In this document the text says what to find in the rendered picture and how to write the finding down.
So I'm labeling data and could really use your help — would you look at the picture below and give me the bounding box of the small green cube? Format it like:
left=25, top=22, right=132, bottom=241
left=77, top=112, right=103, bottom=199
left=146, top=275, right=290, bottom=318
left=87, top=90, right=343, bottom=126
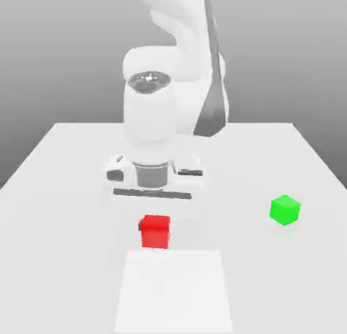
left=269, top=194, right=302, bottom=226

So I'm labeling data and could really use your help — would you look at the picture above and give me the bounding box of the small red cube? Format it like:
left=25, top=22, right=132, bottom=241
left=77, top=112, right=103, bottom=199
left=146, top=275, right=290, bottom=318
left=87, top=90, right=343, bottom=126
left=138, top=214, right=171, bottom=250

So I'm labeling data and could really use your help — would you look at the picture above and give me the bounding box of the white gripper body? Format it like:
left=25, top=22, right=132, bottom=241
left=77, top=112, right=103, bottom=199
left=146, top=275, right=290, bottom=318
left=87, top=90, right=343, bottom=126
left=104, top=182, right=202, bottom=207

